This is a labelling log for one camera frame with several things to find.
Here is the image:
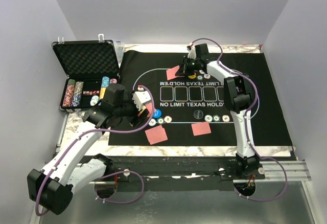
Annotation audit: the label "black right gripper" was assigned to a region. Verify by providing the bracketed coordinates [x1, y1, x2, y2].
[175, 56, 201, 77]

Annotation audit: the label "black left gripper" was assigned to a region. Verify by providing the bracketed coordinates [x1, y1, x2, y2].
[114, 91, 149, 126]

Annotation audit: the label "red backed playing card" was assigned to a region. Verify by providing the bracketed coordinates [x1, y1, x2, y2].
[166, 65, 182, 81]
[191, 122, 211, 136]
[145, 125, 168, 145]

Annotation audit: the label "yellow big blind button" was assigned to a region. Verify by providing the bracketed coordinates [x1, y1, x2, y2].
[188, 73, 197, 79]

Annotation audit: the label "blue small blind button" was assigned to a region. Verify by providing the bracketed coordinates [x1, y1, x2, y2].
[153, 109, 162, 119]

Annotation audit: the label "red white poker chip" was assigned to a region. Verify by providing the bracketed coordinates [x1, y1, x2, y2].
[222, 115, 230, 122]
[164, 116, 172, 123]

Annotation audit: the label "black dealer button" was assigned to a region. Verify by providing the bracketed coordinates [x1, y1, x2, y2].
[193, 109, 204, 120]

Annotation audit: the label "red backed card deck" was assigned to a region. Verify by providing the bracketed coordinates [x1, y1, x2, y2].
[145, 102, 156, 117]

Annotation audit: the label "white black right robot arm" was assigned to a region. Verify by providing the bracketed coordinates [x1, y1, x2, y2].
[176, 42, 260, 179]

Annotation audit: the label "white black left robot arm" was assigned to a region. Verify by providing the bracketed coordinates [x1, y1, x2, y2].
[27, 83, 155, 216]

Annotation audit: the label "yellow white chip stack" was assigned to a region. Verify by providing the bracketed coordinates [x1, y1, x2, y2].
[99, 87, 106, 99]

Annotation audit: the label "pink green chip stack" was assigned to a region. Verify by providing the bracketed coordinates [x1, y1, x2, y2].
[109, 78, 118, 84]

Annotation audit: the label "white green chip stack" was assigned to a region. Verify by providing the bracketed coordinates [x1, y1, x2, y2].
[90, 95, 99, 106]

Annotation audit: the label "light blue chip stack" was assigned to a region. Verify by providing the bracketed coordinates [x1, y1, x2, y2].
[101, 76, 110, 88]

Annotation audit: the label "black poker table mat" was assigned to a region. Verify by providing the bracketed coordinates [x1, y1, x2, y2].
[120, 51, 292, 146]

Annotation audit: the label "red dice row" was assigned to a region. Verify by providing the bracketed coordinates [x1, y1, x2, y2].
[82, 90, 100, 96]

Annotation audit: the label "blue white chip stack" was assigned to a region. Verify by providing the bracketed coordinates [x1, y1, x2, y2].
[71, 81, 84, 106]

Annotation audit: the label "black aluminium chip case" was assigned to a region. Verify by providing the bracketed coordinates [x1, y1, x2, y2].
[51, 36, 120, 112]

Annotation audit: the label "red white chip stack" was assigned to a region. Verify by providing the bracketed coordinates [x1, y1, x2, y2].
[62, 84, 75, 107]

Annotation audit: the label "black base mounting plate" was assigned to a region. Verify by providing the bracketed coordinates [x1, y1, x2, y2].
[100, 156, 264, 192]

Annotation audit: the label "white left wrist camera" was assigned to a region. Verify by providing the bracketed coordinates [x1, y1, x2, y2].
[132, 91, 152, 111]

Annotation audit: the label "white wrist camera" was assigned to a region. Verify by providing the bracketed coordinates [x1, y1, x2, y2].
[186, 42, 197, 59]
[132, 91, 152, 111]

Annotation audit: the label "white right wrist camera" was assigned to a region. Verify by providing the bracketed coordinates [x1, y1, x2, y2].
[186, 42, 197, 59]

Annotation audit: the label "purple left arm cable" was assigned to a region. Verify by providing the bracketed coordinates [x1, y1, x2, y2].
[35, 85, 155, 216]

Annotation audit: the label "aluminium extrusion rail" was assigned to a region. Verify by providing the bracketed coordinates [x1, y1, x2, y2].
[100, 157, 311, 183]

